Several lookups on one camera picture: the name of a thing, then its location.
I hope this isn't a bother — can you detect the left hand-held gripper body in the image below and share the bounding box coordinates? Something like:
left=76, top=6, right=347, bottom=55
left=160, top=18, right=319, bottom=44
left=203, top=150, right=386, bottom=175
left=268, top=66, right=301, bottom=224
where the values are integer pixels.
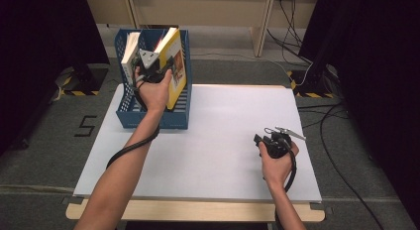
left=138, top=49, right=169, bottom=84

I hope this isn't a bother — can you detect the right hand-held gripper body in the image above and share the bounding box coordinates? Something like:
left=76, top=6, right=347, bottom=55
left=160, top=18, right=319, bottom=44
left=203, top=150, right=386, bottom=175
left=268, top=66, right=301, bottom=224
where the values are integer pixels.
left=262, top=125, right=307, bottom=160

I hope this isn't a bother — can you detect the red book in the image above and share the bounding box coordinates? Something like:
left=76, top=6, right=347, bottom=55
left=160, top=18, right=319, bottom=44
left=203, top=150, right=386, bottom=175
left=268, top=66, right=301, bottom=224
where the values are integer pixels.
left=153, top=35, right=167, bottom=51

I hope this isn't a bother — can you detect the white book with picture grid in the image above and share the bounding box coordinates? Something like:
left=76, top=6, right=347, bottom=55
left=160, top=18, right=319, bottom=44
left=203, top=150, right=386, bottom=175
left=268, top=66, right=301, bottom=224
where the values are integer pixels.
left=120, top=31, right=143, bottom=89

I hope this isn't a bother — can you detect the blue plastic file rack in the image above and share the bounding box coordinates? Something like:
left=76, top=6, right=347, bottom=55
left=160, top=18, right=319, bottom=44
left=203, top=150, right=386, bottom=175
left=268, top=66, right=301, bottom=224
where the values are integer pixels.
left=113, top=27, right=193, bottom=130

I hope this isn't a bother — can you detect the person's right hand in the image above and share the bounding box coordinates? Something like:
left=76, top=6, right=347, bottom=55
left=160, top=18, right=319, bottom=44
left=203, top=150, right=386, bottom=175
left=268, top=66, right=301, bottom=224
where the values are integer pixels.
left=258, top=141, right=300, bottom=190

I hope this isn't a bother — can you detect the person's left hand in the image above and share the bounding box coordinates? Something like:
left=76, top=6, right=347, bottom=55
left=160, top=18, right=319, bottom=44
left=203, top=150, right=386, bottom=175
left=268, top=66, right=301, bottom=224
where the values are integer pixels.
left=135, top=69, right=174, bottom=115

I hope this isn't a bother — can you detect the black stand base hazard tape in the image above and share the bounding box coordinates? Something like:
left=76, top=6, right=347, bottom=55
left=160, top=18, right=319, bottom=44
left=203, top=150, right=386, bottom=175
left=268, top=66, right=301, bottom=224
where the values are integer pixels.
left=61, top=63, right=110, bottom=97
left=286, top=64, right=339, bottom=99

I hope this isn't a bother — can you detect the black curtain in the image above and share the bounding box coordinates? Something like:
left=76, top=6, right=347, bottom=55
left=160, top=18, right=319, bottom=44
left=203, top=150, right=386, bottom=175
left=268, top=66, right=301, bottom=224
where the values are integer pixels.
left=0, top=0, right=111, bottom=157
left=297, top=0, right=420, bottom=228

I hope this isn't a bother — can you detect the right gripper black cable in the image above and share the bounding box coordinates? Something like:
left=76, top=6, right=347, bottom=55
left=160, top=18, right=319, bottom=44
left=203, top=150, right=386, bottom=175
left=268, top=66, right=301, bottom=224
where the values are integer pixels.
left=273, top=147, right=297, bottom=230

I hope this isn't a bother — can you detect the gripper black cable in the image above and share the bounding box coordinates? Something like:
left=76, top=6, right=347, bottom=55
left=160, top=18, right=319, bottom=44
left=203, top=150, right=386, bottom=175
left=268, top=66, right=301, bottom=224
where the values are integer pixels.
left=273, top=147, right=297, bottom=230
left=106, top=80, right=161, bottom=170

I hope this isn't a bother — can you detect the short black floor cable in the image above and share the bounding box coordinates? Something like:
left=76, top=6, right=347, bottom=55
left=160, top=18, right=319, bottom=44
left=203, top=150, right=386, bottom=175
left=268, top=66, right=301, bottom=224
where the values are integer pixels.
left=296, top=102, right=345, bottom=110

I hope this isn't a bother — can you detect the long black floor cable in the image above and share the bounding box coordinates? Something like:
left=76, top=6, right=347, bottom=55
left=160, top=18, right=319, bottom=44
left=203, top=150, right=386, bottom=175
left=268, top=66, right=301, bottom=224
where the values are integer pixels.
left=319, top=102, right=385, bottom=230

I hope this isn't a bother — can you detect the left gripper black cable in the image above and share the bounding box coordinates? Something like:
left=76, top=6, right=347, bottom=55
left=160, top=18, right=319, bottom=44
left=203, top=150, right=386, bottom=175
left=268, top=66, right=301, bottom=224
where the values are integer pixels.
left=106, top=80, right=161, bottom=170

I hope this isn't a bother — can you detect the thick black power cable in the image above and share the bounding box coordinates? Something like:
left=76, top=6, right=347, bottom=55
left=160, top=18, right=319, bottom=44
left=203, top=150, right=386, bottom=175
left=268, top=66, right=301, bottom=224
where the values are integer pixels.
left=265, top=28, right=314, bottom=65

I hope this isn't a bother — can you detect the light wooden desk frame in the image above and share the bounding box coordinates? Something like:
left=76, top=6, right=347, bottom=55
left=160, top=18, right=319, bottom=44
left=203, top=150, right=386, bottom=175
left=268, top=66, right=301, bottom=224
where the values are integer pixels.
left=82, top=0, right=321, bottom=58

